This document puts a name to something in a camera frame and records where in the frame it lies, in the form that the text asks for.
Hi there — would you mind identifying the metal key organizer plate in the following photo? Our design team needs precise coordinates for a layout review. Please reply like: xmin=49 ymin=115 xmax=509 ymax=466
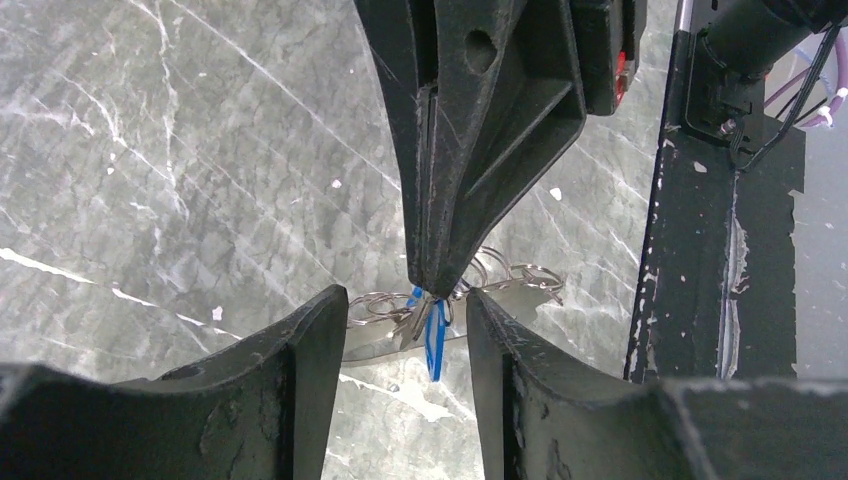
xmin=342 ymin=246 xmax=564 ymax=376

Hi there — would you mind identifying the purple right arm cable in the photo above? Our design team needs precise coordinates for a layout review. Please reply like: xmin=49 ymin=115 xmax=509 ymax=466
xmin=761 ymin=26 xmax=848 ymax=130

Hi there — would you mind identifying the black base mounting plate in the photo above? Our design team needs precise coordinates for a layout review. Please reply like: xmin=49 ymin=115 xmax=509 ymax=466
xmin=623 ymin=31 xmax=806 ymax=383

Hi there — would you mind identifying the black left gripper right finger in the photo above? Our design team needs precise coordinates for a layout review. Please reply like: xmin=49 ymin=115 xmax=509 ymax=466
xmin=466 ymin=289 xmax=847 ymax=479

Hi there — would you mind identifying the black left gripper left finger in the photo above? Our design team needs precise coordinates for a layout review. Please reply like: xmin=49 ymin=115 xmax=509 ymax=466
xmin=1 ymin=285 xmax=348 ymax=479

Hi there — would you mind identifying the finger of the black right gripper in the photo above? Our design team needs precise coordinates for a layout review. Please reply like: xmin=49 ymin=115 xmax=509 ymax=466
xmin=355 ymin=0 xmax=438 ymax=285

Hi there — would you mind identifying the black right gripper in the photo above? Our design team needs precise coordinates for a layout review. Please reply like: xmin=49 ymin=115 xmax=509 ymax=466
xmin=418 ymin=0 xmax=647 ymax=298

